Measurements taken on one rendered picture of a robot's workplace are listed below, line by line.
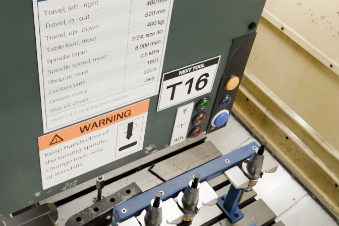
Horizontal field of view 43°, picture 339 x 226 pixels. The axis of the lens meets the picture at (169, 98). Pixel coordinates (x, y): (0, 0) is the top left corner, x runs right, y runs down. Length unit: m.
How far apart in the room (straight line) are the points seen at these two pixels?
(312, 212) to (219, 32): 1.22
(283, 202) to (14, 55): 1.42
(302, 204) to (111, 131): 1.23
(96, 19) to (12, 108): 0.13
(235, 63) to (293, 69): 0.94
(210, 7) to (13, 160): 0.30
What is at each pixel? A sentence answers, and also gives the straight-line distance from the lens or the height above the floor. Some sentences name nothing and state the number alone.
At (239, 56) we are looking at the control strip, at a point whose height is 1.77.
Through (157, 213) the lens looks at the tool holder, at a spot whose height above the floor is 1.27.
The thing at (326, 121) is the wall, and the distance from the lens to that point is 1.56.
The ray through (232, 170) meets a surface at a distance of 1.22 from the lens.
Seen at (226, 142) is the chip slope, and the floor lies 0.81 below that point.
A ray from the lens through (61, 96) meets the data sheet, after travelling 0.50.
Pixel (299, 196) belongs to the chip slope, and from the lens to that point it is 1.75.
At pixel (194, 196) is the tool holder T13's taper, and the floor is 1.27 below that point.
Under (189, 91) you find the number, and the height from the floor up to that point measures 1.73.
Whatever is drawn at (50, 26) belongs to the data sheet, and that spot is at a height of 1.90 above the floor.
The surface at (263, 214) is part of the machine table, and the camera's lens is 1.57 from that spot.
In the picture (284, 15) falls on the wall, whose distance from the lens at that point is 1.55.
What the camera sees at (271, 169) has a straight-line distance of 1.27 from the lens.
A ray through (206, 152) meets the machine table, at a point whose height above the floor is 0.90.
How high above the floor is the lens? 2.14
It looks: 43 degrees down
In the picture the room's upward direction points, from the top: 11 degrees clockwise
